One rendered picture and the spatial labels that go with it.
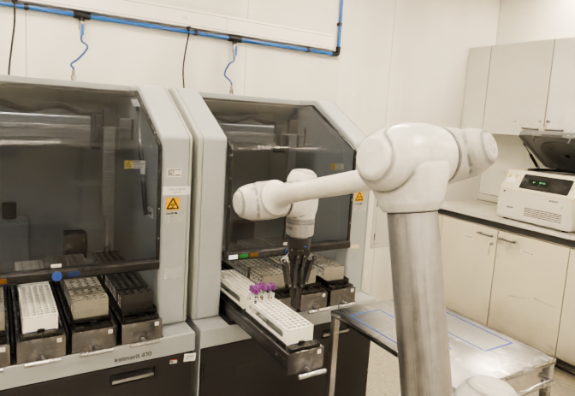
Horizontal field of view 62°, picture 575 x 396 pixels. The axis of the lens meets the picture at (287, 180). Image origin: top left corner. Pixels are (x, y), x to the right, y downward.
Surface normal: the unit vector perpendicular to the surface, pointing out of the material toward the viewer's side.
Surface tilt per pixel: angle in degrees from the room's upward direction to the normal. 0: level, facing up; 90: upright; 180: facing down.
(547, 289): 90
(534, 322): 90
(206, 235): 90
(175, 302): 90
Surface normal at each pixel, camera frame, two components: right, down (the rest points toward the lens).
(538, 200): -0.87, 0.01
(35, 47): 0.52, 0.14
